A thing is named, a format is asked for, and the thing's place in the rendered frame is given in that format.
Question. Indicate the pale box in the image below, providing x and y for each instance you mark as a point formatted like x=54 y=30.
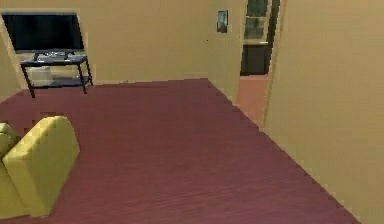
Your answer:
x=40 y=75

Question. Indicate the small framed wall picture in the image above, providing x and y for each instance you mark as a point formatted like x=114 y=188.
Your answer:
x=222 y=21

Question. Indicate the yellow sofa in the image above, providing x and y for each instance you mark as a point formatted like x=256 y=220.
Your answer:
x=40 y=163

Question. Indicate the black television stand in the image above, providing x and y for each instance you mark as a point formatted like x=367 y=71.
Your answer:
x=53 y=61

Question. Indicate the black television set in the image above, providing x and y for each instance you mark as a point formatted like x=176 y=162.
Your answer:
x=43 y=31

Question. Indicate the dark cabinet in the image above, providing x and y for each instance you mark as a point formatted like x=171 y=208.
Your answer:
x=254 y=59

